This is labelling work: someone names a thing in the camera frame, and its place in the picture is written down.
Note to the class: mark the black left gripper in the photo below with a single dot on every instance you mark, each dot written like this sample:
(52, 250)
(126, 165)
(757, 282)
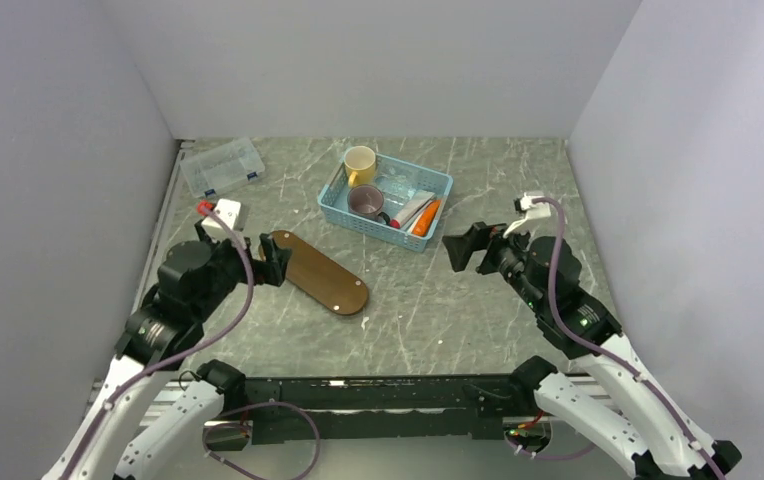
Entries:
(272, 270)

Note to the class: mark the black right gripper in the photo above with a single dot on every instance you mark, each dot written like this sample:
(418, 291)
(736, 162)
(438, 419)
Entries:
(480, 236)

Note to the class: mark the brown oval wooden tray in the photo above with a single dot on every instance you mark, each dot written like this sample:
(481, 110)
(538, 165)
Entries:
(321, 277)

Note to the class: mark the light blue plastic basket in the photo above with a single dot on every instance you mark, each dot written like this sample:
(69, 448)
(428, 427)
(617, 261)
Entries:
(332, 200)

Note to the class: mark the purple mug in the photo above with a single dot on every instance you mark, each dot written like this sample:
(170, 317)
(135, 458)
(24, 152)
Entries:
(368, 201)

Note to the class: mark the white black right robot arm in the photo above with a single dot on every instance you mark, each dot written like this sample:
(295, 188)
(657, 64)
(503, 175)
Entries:
(643, 432)

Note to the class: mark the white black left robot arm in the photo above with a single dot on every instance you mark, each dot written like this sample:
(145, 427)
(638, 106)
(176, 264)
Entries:
(193, 280)

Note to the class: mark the orange toothpaste tube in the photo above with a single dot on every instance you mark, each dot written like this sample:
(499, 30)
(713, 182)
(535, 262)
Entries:
(425, 219)

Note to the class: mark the clear plastic compartment box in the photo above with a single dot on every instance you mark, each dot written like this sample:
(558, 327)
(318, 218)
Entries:
(220, 169)

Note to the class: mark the yellow mug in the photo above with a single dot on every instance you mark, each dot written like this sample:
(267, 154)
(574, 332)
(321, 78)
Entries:
(360, 164)

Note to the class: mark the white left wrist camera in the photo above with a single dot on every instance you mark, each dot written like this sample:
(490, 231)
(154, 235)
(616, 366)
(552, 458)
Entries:
(216, 214)

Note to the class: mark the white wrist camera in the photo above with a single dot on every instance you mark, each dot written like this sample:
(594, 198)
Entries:
(530, 210)
(216, 214)

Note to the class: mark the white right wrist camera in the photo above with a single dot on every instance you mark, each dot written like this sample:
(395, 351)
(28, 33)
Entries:
(530, 210)

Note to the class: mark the aluminium rail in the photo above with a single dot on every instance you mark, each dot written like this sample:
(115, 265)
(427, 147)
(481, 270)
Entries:
(160, 233)

